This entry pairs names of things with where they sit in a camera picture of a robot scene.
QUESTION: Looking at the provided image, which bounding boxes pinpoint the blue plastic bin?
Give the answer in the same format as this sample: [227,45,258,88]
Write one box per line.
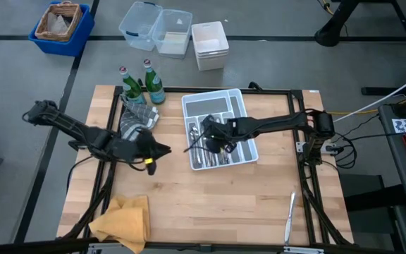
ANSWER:
[28,1,96,58]

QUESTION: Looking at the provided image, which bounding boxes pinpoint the clear bin with teal handles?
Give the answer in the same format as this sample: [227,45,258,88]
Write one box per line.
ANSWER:
[118,1,164,52]

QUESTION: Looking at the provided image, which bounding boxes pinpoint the black metal rig frame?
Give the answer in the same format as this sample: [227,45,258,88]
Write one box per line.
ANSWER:
[359,0,406,97]

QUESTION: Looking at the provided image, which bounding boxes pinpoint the wicker basket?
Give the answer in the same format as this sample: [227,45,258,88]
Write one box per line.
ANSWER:
[34,0,83,43]

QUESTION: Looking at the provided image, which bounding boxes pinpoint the white plastic cutlery tray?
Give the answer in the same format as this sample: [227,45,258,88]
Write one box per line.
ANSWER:
[180,87,260,171]

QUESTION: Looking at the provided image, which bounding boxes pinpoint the black pedestal stand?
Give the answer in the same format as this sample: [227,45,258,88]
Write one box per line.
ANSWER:
[314,0,362,48]

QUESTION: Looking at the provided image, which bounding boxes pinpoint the black cable yellow tag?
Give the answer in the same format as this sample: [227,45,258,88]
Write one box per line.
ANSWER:
[183,132,211,155]
[128,155,156,176]

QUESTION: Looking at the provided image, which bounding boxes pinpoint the grey checked dish towel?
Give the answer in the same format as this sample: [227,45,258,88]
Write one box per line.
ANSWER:
[118,94,160,141]

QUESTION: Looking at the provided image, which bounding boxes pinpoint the dark grey equipment cart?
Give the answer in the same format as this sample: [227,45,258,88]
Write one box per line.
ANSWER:
[378,95,406,214]

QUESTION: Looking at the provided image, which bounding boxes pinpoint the green glass bottle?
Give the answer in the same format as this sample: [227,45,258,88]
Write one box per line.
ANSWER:
[118,66,147,105]
[143,58,166,105]

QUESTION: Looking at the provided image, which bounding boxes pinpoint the grey power adapter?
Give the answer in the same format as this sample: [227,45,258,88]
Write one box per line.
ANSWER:
[317,142,340,155]

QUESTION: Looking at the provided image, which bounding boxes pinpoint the crumpled clear plastic wrap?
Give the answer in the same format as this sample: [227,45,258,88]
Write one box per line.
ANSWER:
[46,12,72,35]

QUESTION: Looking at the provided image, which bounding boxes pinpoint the clear plastic bin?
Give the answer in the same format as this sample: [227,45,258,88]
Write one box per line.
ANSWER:
[152,8,194,60]

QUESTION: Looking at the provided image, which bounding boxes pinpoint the yellow cloth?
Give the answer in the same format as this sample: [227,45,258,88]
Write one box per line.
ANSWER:
[88,195,152,254]

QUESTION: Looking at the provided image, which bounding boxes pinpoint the black cable bundle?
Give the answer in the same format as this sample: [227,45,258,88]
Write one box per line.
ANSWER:
[328,114,406,170]

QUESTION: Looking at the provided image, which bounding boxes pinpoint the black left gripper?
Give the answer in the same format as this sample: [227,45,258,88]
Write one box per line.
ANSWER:
[135,129,173,162]

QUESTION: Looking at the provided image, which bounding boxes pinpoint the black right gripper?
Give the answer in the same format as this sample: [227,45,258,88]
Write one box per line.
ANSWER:
[201,114,234,155]

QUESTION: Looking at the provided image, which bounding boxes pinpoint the white stacked storage bins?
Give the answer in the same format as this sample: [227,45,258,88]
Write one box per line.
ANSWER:
[191,20,230,71]

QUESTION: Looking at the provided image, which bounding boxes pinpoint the white cable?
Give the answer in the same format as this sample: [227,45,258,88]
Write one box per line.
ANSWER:
[333,66,406,123]

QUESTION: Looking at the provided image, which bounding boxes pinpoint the black left cable yellow tag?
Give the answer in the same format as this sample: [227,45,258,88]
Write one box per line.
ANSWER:
[128,155,156,176]

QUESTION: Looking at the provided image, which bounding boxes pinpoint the black right cable yellow tag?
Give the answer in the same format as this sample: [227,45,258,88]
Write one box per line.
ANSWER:
[183,132,211,155]

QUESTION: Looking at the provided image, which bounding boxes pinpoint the black metal table frame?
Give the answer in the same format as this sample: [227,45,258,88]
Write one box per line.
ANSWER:
[56,85,354,254]

